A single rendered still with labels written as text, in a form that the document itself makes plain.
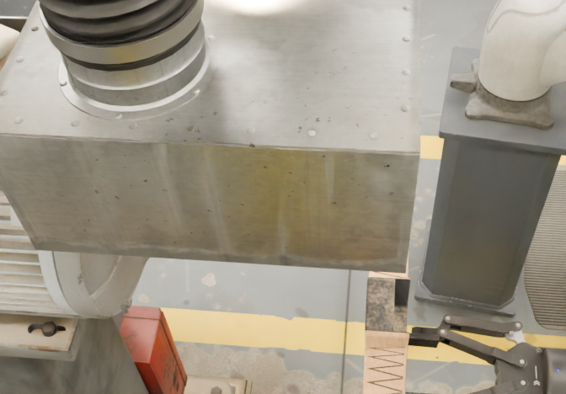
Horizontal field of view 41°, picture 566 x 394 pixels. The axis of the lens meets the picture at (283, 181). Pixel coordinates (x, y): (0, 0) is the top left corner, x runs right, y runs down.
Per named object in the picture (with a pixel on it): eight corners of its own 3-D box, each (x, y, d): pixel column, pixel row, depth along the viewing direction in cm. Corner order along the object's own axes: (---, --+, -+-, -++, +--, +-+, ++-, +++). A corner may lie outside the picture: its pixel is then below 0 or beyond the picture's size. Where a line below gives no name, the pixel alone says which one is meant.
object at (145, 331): (66, 416, 166) (10, 338, 137) (82, 363, 173) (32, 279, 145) (178, 426, 163) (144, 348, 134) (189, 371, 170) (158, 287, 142)
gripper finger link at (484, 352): (525, 370, 92) (528, 359, 92) (436, 332, 95) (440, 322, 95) (519, 378, 95) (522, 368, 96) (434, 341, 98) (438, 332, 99)
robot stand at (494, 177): (426, 221, 230) (452, 45, 176) (520, 236, 225) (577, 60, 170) (413, 300, 214) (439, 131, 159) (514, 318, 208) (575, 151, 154)
